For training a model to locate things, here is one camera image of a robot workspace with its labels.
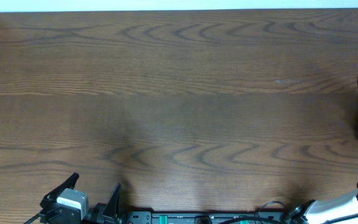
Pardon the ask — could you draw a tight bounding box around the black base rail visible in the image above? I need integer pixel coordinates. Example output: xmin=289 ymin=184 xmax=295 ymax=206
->
xmin=127 ymin=210 xmax=285 ymax=224

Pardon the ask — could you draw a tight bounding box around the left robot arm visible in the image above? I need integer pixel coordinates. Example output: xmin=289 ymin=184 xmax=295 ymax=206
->
xmin=39 ymin=172 xmax=125 ymax=224

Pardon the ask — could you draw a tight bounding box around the left camera black cable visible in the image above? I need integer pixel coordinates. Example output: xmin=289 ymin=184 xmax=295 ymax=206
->
xmin=22 ymin=213 xmax=42 ymax=224

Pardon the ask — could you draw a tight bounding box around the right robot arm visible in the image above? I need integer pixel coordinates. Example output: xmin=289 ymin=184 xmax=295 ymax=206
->
xmin=283 ymin=182 xmax=358 ymax=224

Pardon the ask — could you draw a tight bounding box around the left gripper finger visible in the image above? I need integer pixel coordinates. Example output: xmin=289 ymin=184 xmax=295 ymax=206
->
xmin=40 ymin=172 xmax=80 ymax=208
xmin=103 ymin=183 xmax=121 ymax=218

